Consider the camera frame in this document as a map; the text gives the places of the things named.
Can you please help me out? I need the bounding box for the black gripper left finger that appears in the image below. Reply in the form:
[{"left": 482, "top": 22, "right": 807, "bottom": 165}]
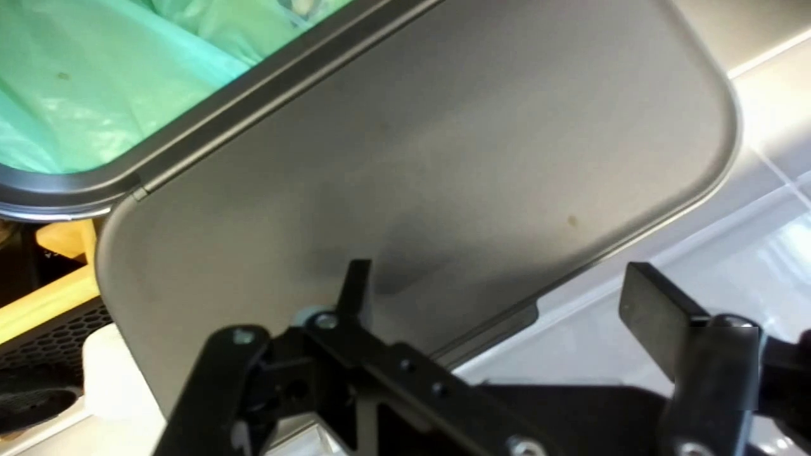
[{"left": 150, "top": 256, "right": 546, "bottom": 456}]

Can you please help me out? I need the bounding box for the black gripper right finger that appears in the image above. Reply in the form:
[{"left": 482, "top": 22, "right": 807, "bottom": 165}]
[{"left": 617, "top": 262, "right": 811, "bottom": 456}]

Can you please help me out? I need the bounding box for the stainless steel lidded bin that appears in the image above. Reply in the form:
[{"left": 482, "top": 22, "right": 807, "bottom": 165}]
[{"left": 0, "top": 0, "right": 745, "bottom": 426}]

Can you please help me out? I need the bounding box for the green bin liner bag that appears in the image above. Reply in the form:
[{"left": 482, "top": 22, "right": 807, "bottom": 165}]
[{"left": 0, "top": 0, "right": 356, "bottom": 177}]

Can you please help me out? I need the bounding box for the wooden pod rack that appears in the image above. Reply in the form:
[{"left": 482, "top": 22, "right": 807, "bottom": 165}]
[{"left": 0, "top": 218, "right": 116, "bottom": 400}]

